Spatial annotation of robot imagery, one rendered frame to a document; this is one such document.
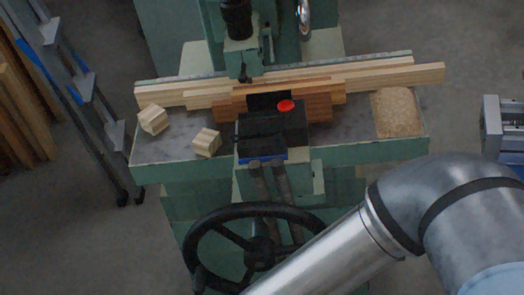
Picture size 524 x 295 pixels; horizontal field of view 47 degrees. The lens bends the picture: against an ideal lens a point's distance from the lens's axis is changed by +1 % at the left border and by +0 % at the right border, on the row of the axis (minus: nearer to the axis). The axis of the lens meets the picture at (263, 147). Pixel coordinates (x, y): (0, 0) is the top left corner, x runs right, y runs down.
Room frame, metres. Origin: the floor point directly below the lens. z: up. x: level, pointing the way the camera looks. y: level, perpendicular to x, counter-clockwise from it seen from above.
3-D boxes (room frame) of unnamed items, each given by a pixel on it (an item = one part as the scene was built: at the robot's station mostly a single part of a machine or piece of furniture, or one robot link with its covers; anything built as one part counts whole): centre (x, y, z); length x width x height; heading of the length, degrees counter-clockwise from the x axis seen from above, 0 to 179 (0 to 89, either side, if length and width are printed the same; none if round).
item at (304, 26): (1.13, -0.14, 1.02); 0.12 x 0.03 x 0.12; 172
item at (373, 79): (1.00, -0.13, 0.92); 0.55 x 0.02 x 0.04; 82
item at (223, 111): (0.96, -0.03, 0.92); 0.23 x 0.02 x 0.05; 82
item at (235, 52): (1.03, 0.00, 1.03); 0.14 x 0.07 x 0.09; 172
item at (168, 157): (0.90, -0.03, 0.87); 0.61 x 0.30 x 0.06; 82
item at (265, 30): (1.07, -0.05, 1.00); 0.02 x 0.02 x 0.10; 82
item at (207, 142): (0.89, 0.11, 0.92); 0.05 x 0.04 x 0.03; 144
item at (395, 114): (0.89, -0.28, 0.92); 0.14 x 0.09 x 0.04; 172
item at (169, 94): (1.03, -0.04, 0.93); 0.60 x 0.02 x 0.05; 82
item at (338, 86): (0.97, -0.07, 0.93); 0.24 x 0.01 x 0.06; 82
